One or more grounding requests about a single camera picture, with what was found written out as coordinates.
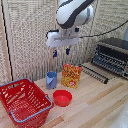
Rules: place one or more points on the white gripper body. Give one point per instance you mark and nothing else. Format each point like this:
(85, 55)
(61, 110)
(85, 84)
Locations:
(62, 39)

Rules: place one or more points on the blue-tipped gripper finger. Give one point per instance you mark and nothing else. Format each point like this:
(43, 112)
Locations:
(55, 53)
(67, 51)

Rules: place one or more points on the mac and cheese carton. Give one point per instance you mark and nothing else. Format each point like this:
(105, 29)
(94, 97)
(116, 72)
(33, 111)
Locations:
(71, 76)

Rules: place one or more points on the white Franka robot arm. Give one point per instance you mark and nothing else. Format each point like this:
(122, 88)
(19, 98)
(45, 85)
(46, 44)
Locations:
(72, 13)

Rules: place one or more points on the beige folding screen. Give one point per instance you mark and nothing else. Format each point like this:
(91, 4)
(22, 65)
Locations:
(46, 36)

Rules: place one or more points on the blue plastic cup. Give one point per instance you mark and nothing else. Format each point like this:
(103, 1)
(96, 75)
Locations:
(51, 80)

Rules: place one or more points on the black oven rack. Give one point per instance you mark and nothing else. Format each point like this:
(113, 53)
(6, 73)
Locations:
(93, 73)

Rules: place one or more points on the black toaster oven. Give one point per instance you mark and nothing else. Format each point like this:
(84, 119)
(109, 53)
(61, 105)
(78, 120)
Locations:
(111, 56)

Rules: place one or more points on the red plastic bowl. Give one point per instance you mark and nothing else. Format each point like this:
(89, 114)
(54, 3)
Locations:
(62, 97)

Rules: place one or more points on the red shopping basket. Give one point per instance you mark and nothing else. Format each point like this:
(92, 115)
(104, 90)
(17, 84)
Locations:
(24, 103)

